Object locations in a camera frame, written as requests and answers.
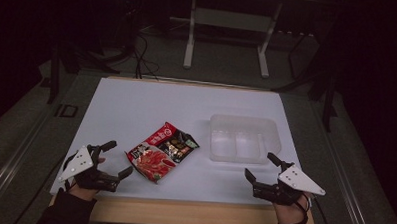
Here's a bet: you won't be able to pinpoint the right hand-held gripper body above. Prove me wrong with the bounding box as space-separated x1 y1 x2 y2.
251 160 328 208

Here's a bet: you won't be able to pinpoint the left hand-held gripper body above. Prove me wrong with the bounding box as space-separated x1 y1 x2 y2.
57 142 122 193

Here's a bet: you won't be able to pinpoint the person's left hand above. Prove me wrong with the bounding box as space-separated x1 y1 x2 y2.
66 154 107 203

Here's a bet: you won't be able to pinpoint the person's right hand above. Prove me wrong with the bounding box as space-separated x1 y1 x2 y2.
272 192 314 224

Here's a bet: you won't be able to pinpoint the clear plastic container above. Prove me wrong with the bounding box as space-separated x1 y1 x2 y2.
207 112 283 166

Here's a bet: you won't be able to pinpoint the red and black snack packet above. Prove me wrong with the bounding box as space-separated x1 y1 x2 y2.
123 119 202 187

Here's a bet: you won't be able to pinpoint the black floor socket plate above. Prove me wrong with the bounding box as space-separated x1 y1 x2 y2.
53 103 80 119

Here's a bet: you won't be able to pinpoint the white table mat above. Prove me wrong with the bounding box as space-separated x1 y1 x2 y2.
48 74 306 208

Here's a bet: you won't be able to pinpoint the black metal stand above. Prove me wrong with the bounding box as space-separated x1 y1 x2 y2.
269 26 343 134
46 41 123 108

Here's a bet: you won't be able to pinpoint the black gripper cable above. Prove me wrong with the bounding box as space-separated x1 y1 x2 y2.
311 195 334 224

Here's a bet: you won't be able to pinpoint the metal floor rail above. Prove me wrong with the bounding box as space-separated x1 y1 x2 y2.
307 101 379 224
0 109 55 218

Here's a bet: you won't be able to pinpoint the black floor cables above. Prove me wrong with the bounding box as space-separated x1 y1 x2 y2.
133 32 162 81

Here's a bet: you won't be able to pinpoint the white metal desk frame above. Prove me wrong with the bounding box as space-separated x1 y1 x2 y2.
182 0 285 80

